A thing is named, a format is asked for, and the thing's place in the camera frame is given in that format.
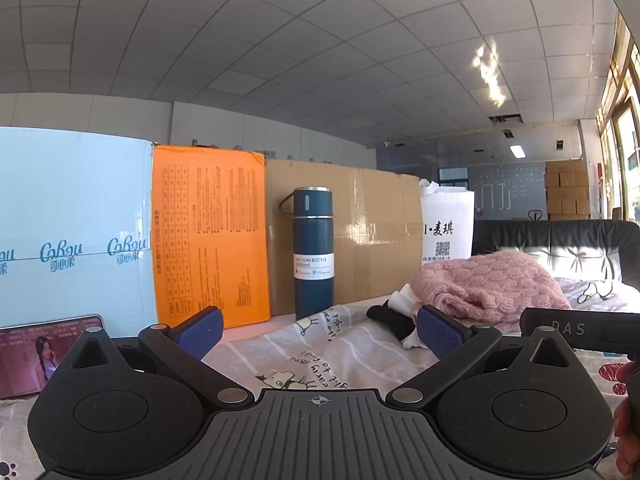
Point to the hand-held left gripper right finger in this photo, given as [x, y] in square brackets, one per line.
[440, 332]

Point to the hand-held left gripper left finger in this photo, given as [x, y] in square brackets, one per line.
[200, 334]

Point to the person's right hand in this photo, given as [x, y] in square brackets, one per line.
[627, 435]

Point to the black cloth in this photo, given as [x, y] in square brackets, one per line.
[390, 317]

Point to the pink knitted sweater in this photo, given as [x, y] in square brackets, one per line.
[490, 285]

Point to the orange cardboard box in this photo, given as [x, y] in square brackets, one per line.
[210, 235]

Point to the printed bed sheet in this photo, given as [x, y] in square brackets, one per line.
[340, 350]

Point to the brown cardboard box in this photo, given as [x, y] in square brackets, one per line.
[370, 235]

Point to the stack of cardboard boxes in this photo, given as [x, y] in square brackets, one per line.
[567, 190]

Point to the dark blue vacuum bottle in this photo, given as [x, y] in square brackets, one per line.
[312, 240]

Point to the light blue cardboard box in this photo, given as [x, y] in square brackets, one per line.
[75, 210]

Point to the smartphone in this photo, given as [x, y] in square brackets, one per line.
[25, 360]

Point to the ceiling light panel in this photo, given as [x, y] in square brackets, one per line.
[516, 152]

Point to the window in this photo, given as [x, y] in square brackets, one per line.
[625, 130]

